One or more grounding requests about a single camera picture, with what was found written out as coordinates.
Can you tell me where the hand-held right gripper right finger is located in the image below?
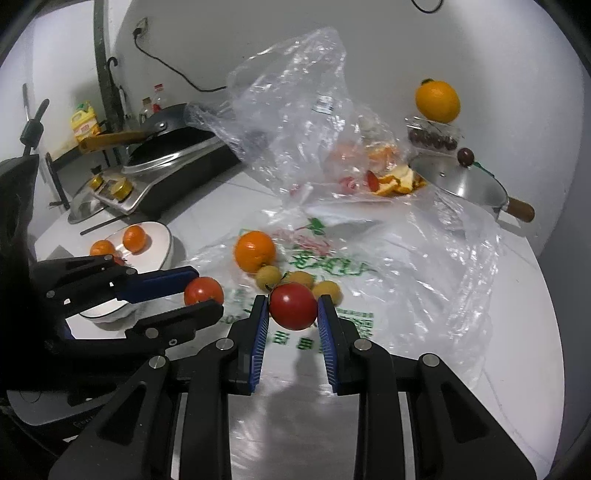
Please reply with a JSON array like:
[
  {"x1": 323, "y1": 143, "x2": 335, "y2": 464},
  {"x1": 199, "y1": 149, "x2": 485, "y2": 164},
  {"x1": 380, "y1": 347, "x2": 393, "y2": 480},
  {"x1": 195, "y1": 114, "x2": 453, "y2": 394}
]
[{"x1": 318, "y1": 295, "x2": 537, "y2": 480}]

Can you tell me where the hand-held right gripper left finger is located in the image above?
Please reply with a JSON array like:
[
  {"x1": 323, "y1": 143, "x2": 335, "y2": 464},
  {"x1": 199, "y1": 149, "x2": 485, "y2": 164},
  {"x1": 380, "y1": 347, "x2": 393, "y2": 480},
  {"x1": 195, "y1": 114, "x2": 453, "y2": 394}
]
[{"x1": 48, "y1": 295, "x2": 271, "y2": 480}]

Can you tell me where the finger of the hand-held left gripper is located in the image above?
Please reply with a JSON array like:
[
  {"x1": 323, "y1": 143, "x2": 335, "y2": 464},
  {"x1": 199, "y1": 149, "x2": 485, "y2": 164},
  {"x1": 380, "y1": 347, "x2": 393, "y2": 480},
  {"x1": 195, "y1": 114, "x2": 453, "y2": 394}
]
[
  {"x1": 30, "y1": 255, "x2": 201, "y2": 306},
  {"x1": 124, "y1": 300, "x2": 225, "y2": 355}
]

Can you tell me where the white plate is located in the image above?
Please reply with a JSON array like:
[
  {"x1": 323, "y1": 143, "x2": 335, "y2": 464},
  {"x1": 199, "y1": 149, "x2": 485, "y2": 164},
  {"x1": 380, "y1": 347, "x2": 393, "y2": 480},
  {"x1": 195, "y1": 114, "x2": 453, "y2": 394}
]
[{"x1": 67, "y1": 222, "x2": 174, "y2": 326}]

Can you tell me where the printed plastic bag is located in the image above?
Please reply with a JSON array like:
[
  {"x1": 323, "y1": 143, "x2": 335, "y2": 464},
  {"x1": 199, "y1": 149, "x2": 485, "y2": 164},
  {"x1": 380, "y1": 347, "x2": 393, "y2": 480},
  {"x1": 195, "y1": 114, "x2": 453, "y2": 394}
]
[{"x1": 185, "y1": 189, "x2": 502, "y2": 388}]

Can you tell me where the clear box of dark fruits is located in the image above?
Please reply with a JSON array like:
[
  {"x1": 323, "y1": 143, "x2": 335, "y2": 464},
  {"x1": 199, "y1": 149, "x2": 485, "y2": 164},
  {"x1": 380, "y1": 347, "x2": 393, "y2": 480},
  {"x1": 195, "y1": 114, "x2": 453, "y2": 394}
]
[{"x1": 405, "y1": 115, "x2": 462, "y2": 151}]

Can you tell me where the small yellow fruit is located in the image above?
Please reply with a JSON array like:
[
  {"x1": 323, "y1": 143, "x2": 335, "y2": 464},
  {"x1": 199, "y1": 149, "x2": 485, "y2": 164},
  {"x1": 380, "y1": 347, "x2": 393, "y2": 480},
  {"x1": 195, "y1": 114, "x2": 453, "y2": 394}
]
[
  {"x1": 311, "y1": 280, "x2": 341, "y2": 305},
  {"x1": 283, "y1": 271, "x2": 315, "y2": 289},
  {"x1": 255, "y1": 265, "x2": 282, "y2": 292}
]

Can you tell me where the black chopstick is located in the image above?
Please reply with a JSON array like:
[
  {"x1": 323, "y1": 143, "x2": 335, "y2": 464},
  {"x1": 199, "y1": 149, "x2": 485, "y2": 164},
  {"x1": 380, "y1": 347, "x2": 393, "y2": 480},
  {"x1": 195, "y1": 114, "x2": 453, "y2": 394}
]
[{"x1": 80, "y1": 215, "x2": 127, "y2": 235}]

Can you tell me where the steel pot lid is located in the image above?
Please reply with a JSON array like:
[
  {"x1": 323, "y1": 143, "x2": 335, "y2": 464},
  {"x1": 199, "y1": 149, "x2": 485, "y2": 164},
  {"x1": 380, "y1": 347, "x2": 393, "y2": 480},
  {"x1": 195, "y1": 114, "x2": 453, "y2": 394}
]
[{"x1": 67, "y1": 185, "x2": 109, "y2": 225}]

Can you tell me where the steel gas stove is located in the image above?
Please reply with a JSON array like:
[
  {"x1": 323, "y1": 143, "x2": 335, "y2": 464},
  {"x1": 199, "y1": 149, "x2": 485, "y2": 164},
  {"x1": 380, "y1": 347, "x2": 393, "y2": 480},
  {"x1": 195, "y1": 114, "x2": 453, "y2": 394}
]
[{"x1": 95, "y1": 138, "x2": 243, "y2": 217}]

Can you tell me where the black shelf rack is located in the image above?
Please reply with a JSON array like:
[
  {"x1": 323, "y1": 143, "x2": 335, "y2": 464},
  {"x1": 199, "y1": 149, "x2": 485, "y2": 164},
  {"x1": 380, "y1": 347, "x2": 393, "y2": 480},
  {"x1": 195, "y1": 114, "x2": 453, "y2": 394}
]
[{"x1": 44, "y1": 120, "x2": 109, "y2": 208}]

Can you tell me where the black wok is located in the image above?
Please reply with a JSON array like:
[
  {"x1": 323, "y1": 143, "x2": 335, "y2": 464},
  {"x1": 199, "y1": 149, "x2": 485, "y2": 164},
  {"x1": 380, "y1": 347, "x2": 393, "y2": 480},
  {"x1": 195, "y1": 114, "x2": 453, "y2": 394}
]
[{"x1": 78, "y1": 104, "x2": 222, "y2": 167}]

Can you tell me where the yellow oil bottle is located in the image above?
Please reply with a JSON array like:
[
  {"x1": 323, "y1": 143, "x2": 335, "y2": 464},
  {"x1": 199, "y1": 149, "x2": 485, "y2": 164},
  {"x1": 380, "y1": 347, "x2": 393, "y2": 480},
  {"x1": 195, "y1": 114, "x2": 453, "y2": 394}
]
[{"x1": 70, "y1": 102, "x2": 101, "y2": 143}]

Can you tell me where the orange peel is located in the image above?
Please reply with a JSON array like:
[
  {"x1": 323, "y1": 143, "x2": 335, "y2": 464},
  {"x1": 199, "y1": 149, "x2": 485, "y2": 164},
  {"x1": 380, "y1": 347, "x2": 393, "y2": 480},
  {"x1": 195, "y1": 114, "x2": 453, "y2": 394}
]
[{"x1": 369, "y1": 164, "x2": 428, "y2": 197}]

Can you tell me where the black umbrella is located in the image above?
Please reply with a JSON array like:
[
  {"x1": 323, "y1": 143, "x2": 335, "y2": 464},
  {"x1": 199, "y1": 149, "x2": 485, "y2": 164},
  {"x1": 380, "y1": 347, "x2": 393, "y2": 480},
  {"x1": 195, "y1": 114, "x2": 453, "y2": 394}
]
[{"x1": 105, "y1": 56, "x2": 127, "y2": 121}]

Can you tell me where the clear plastic bag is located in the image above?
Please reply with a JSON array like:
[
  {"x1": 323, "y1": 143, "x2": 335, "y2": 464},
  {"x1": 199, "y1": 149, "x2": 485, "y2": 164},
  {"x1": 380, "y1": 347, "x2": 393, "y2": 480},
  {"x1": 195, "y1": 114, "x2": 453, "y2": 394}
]
[{"x1": 185, "y1": 27, "x2": 416, "y2": 208}]

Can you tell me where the large orange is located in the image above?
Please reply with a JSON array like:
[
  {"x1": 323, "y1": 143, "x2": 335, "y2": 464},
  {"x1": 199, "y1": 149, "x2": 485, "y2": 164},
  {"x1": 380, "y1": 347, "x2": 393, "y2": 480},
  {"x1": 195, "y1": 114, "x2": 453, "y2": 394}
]
[{"x1": 414, "y1": 78, "x2": 461, "y2": 124}]

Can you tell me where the black handle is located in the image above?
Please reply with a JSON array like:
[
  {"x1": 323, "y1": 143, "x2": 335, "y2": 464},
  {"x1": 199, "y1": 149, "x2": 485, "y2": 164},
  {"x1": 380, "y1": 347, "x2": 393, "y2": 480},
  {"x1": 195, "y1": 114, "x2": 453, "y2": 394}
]
[{"x1": 21, "y1": 98, "x2": 50, "y2": 154}]

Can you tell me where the grey wall pipe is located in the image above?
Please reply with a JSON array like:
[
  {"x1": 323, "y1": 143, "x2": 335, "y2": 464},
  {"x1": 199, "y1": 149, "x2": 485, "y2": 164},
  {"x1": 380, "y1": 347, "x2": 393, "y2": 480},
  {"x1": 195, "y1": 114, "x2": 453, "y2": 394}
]
[{"x1": 92, "y1": 0, "x2": 125, "y2": 134}]

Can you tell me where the black cooker cable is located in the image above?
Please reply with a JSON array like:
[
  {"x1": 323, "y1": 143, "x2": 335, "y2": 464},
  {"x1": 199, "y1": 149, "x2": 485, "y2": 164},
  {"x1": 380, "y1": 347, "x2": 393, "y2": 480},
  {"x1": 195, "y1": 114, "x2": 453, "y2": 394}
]
[{"x1": 134, "y1": 28, "x2": 229, "y2": 93}]

